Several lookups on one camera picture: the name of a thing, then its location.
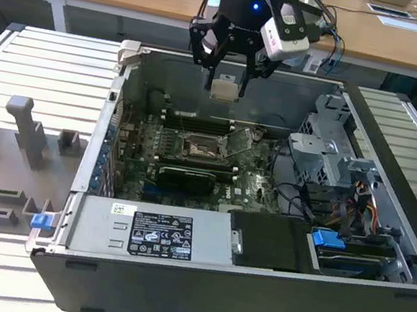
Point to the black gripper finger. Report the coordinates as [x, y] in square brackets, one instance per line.
[252, 69]
[203, 57]

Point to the square silver CPU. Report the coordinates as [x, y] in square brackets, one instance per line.
[224, 90]

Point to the black RAM slot bank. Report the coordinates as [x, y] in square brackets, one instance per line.
[198, 123]
[197, 165]

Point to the CPU socket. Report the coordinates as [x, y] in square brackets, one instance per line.
[202, 147]

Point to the grey case release latch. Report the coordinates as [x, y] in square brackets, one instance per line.
[129, 52]

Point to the silver metal drive cage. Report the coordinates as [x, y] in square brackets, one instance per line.
[325, 151]

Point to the green motherboard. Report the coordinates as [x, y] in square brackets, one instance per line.
[251, 187]

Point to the black graphics card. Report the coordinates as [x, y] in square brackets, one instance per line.
[186, 180]

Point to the flat tablet on desk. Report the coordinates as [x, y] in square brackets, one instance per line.
[389, 10]

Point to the white paper sheet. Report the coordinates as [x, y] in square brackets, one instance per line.
[402, 24]

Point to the blue disk carrier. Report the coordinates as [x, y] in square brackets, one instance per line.
[327, 239]

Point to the grey power supply with label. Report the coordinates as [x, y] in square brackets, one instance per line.
[101, 222]

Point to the black disk drive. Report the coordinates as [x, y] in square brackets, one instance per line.
[355, 257]

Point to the blue case latch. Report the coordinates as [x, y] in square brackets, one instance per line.
[40, 221]

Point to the black open PC case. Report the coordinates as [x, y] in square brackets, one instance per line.
[207, 304]

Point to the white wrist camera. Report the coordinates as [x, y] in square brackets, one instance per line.
[286, 37]

